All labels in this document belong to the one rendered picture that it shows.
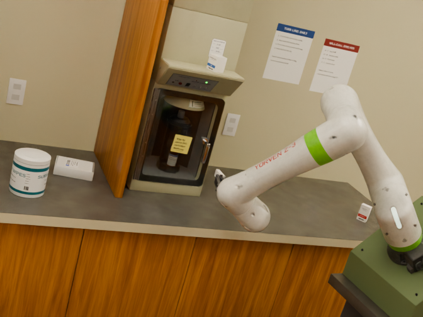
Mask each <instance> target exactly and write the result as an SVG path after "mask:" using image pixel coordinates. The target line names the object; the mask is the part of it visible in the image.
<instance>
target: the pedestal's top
mask: <svg viewBox="0 0 423 317"><path fill-rule="evenodd" d="M328 283H329V284H330V285H331V286H332V287H333V288H334V289H335V290H336V291H337V292H338V293H339V294H340V295H341V296H342V297H343V298H344V299H345V300H347V301H348V302H349V303H350V304H351V305H352V306H353V307H354V308H355V309H356V310H357V311H358V312H359V313H360V314H361V315H362V316H363V317H390V316H388V315H387V314H386V313H385V312H384V311H383V310H382V309H381V308H380V307H379V306H378V305H377V304H376V303H374V302H373V301H372V300H371V299H370V298H369V297H368V296H367V295H365V293H364V292H363V291H361V290H360V289H359V288H358V287H357V286H356V285H355V284H353V283H352V282H351V281H350V280H349V279H348V278H347V277H346V276H345V275H344V274H343V273H340V274H330V277H329V280H328Z"/></svg>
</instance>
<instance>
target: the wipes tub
mask: <svg viewBox="0 0 423 317"><path fill-rule="evenodd" d="M50 161H51V156H50V155H49V154H48V153H47V152H44V151H42V150H39V149H35V148H19V149H17V150H15V153H14V159H13V166H12V170H11V177H10V182H9V190H10V191H11V192H12V193H13V194H15V195H17V196H20V197H25V198H36V197H40V196H42V195H43V194H44V191H45V186H46V183H47V177H48V171H49V167H50Z"/></svg>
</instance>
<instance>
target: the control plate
mask: <svg viewBox="0 0 423 317"><path fill-rule="evenodd" d="M195 80H198V81H195ZM172 81H174V83H172ZM179 82H182V84H181V85H179ZM205 82H208V83H205ZM187 83H190V85H189V87H188V86H185V85H186V84H187ZM166 84H169V85H172V86H179V87H186V88H190V89H197V90H201V91H208V92H210V91H211V90H212V89H213V88H214V87H215V86H216V85H217V84H218V81H212V80H208V79H202V78H198V77H191V76H187V75H181V74H174V73H173V75H172V76H171V77H170V78H169V80H168V81H167V82H166ZM194 85H196V86H195V87H194ZM199 86H201V88H200V87H199ZM205 87H207V88H206V89H205Z"/></svg>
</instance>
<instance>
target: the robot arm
mask: <svg viewBox="0 0 423 317"><path fill-rule="evenodd" d="M320 107H321V110H322V112H323V114H324V116H325V119H326V122H324V123H322V124H321V125H319V126H318V127H316V128H314V129H313V130H311V131H309V132H308V133H307V134H305V135H303V136H301V137H300V138H299V139H297V140H296V141H294V142H293V143H291V144H290V145H288V146H287V147H285V148H284V149H282V150H281V151H279V152H278V153H276V154H274V155H272V156H271V157H269V158H267V159H266V160H263V161H262V162H260V163H258V164H256V165H254V166H252V167H250V168H248V169H247V170H245V171H243V172H240V173H238V174H235V175H233V176H230V177H226V176H225V175H224V174H223V173H222V172H221V171H220V169H216V171H215V175H214V176H215V182H214V183H215V187H216V189H215V191H216V192H217V199H218V201H219V203H220V204H221V205H222V206H223V207H225V208H226V209H227V210H229V211H230V212H231V213H232V214H233V215H234V216H235V218H236V219H237V220H238V222H239V223H240V224H241V225H242V227H243V228H244V229H246V230H247V231H250V232H259V231H262V230H263V229H265V228H266V227H267V225H268V224H269V222H270V219H271V214H270V211H269V208H268V207H267V206H266V205H265V204H264V203H263V202H262V201H261V200H260V199H259V198H258V197H257V196H258V195H260V194H262V193H264V192H266V191H268V190H270V189H271V188H273V187H275V186H277V185H279V184H281V183H283V182H285V181H287V180H289V179H291V178H294V177H296V176H298V175H300V174H302V173H305V172H308V171H310V170H313V169H316V168H317V167H320V166H323V165H325V164H328V163H329V162H331V161H334V160H336V159H338V158H341V157H343V156H345V155H347V154H349V153H352V154H353V156H354V158H355V160H356V162H357V164H358V166H359V168H360V170H361V172H362V175H363V177H364V179H365V182H366V185H367V187H368V190H369V194H370V198H371V201H372V204H373V208H374V212H375V216H376V219H377V221H378V224H379V226H380V229H381V232H382V234H383V236H384V239H385V241H386V242H387V244H388V246H387V253H388V256H389V258H390V259H391V260H392V261H393V262H394V263H396V264H398V265H406V266H407V270H408V271H409V272H410V273H411V274H413V273H414V272H418V271H419V270H423V234H422V229H421V227H420V223H419V220H418V217H417V215H416V212H415V209H414V205H413V204H412V200H411V198H410V195H409V192H408V190H407V186H406V184H405V181H404V179H403V176H402V174H401V173H400V172H399V170H398V169H397V168H396V167H395V166H394V164H393V163H392V161H391V160H390V159H389V158H388V156H387V155H386V153H385V152H384V150H383V149H382V147H381V145H380V144H379V142H378V140H377V139H376V137H375V135H374V133H373V131H372V129H371V127H370V125H369V123H368V120H367V119H366V116H365V114H364V111H363V109H362V106H361V103H360V101H359V98H358V95H357V94H356V92H355V90H354V89H353V88H351V87H349V86H347V85H345V84H335V85H333V86H330V87H329V88H327V89H326V90H325V92H324V93H323V95H322V97H321V100H320Z"/></svg>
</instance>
